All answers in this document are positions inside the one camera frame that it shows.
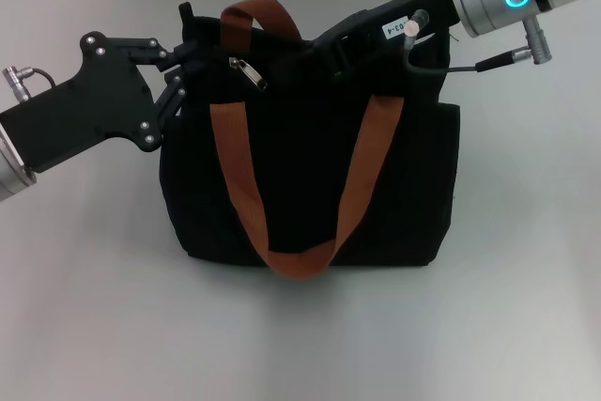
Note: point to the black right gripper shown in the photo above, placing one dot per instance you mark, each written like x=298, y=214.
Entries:
x=394, y=20

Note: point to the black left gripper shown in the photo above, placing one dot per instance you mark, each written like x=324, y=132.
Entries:
x=94, y=103

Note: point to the silver metal zipper pull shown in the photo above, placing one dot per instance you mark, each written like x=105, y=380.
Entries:
x=249, y=73

